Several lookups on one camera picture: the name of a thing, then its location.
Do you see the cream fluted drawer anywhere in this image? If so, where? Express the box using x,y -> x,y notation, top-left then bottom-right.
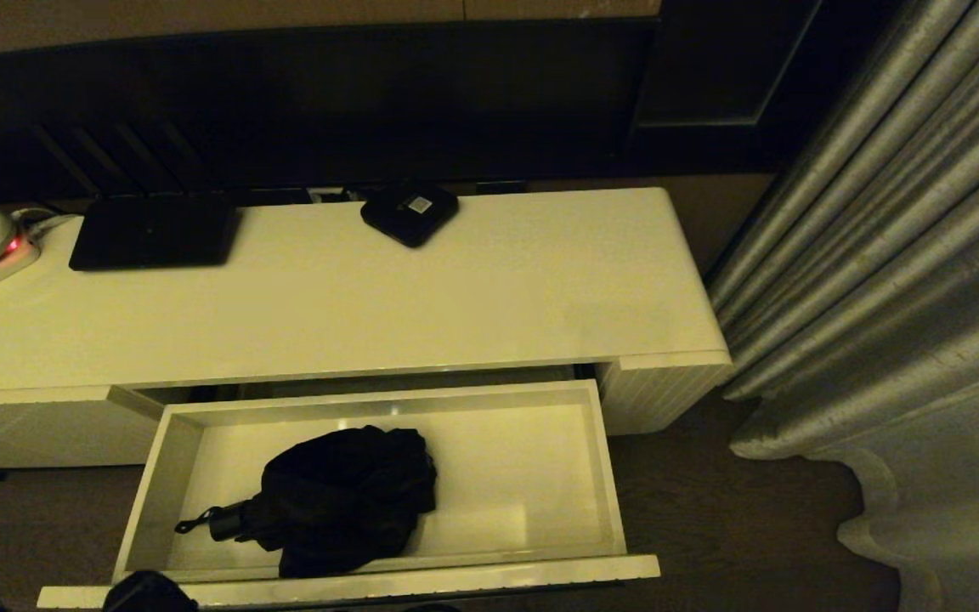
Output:
35,378 -> 662,612

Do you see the black umbrella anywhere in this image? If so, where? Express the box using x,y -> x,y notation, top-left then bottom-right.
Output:
173,425 -> 439,580

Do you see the white low cabinet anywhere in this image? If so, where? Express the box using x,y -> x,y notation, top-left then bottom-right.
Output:
0,187 -> 735,471

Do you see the small black square box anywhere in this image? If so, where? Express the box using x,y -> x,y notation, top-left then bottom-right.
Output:
359,181 -> 461,250

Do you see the black television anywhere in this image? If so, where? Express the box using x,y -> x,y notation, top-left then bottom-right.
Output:
0,15 -> 660,209

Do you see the black flat set-top box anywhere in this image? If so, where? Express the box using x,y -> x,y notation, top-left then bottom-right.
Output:
68,194 -> 245,273

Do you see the grey textured curtain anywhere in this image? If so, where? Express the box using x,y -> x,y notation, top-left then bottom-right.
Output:
705,0 -> 979,464

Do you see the white power strip red light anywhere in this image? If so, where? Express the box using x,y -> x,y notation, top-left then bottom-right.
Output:
0,231 -> 43,291

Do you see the white sheer curtain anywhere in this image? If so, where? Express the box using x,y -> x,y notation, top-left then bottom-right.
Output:
834,357 -> 979,612

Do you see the white power cord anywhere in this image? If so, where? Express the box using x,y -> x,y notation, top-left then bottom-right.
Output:
12,205 -> 84,239

